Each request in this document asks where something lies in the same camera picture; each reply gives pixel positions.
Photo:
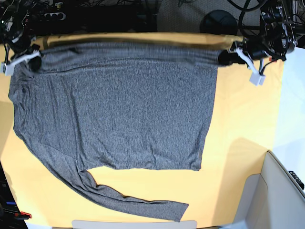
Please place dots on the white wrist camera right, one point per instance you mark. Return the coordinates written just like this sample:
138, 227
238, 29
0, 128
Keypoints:
7, 69

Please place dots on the red black clamp left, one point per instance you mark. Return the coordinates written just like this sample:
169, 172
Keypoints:
22, 216

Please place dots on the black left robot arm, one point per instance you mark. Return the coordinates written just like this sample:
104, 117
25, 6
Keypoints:
274, 38

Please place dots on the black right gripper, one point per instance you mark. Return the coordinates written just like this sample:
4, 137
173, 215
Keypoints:
21, 45

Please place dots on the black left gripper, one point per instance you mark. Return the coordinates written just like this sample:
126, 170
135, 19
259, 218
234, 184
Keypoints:
265, 51

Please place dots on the white storage bin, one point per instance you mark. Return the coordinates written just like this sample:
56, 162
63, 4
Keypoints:
271, 199

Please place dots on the grey plate at front edge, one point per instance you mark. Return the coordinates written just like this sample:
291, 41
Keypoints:
81, 224

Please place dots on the yellow table cloth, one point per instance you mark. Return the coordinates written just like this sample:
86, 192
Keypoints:
241, 131

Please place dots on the grey long-sleeve shirt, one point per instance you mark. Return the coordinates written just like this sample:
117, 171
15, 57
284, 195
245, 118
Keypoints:
119, 105

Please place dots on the black remote control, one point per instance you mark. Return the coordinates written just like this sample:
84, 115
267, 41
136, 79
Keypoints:
297, 179

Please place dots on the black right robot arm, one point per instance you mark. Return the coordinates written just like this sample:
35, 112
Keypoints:
13, 26

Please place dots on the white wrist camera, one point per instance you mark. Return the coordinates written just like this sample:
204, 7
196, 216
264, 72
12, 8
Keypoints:
7, 69
257, 79

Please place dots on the dark round chair base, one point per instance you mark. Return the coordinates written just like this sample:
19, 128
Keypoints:
219, 22

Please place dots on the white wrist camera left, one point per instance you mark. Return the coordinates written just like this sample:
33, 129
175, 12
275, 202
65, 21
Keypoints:
257, 79

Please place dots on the white power strip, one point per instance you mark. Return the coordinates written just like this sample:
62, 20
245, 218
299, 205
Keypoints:
53, 16

